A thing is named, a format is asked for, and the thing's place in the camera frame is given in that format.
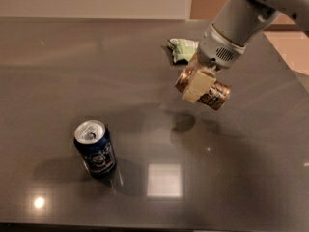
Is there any orange soda can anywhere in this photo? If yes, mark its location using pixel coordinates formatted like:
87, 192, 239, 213
175, 67, 231, 110

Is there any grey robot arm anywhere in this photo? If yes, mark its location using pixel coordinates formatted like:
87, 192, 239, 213
176, 0, 309, 110

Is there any dark blue soda can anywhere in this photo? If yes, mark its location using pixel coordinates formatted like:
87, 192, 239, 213
74, 120, 117, 178

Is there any green chip bag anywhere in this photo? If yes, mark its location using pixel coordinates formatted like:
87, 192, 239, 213
168, 38, 198, 63

